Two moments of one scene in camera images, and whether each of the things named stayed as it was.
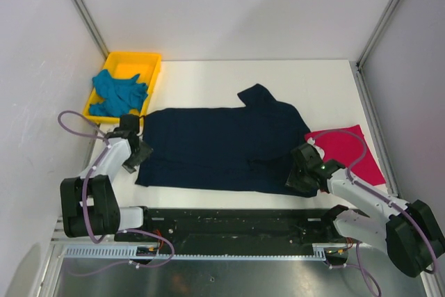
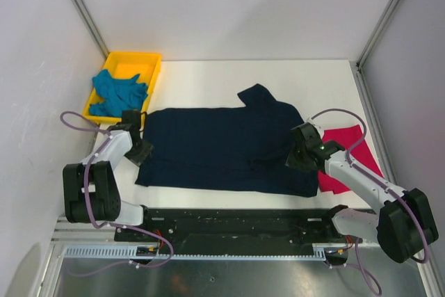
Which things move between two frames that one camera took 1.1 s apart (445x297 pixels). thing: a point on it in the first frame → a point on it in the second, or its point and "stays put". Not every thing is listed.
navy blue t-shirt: (248, 149) stays put
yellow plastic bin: (126, 65) stays put
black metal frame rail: (233, 227) stays put
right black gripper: (293, 182) → (292, 161)
